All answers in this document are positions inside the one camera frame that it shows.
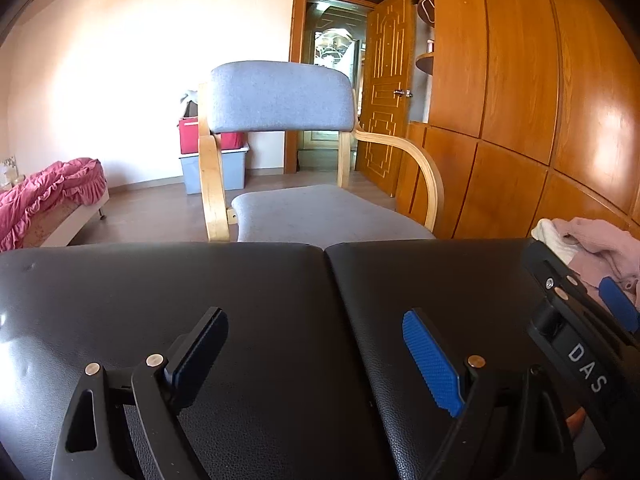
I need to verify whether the white cloth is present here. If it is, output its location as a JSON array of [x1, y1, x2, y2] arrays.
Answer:
[[531, 220, 581, 262]]

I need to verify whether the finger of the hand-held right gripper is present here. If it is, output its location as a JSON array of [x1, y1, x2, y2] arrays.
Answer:
[[598, 276, 640, 333], [524, 240, 601, 311]]

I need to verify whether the red fabric storage box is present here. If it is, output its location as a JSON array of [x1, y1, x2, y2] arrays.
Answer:
[[179, 116, 246, 155]]

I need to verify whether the grey cloth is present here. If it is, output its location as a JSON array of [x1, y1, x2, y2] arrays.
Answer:
[[180, 89, 202, 118]]

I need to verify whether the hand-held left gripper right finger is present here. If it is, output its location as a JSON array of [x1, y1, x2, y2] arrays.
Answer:
[[402, 309, 576, 480]]

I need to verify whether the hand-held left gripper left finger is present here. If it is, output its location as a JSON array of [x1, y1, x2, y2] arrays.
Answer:
[[51, 306, 230, 480]]

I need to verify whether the wooden door frame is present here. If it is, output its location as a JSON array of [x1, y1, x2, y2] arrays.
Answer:
[[285, 0, 377, 176]]

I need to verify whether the wooden panel door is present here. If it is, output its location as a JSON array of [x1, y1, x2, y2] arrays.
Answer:
[[356, 0, 417, 197]]

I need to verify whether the wooden wardrobe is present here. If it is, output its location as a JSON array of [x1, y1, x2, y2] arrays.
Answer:
[[347, 0, 640, 241]]

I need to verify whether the grey cushioned wooden armchair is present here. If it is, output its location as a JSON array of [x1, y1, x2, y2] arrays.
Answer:
[[198, 61, 445, 243]]

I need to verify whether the person's right hand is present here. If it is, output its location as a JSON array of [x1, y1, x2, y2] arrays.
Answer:
[[567, 407, 588, 437]]

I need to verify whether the grey-blue plastic storage bin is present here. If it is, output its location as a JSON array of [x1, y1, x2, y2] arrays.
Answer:
[[179, 144, 251, 195]]

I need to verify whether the pink knit sweater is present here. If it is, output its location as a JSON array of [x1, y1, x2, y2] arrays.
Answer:
[[550, 217, 640, 306]]

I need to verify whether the white bed frame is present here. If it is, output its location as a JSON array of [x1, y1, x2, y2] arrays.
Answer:
[[35, 195, 109, 248]]

